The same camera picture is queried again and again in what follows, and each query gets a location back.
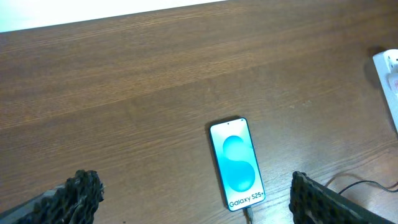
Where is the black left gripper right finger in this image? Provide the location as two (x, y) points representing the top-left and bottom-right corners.
(289, 171), (394, 224)

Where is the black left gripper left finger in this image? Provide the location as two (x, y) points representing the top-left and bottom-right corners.
(1, 170), (104, 224)

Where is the black USB charging cable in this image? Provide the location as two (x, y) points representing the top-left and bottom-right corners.
(245, 180), (398, 224)

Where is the blue Galaxy smartphone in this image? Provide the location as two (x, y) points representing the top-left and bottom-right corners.
(209, 117), (266, 212)

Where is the white power strip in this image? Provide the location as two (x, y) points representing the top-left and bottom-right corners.
(373, 49), (397, 130)

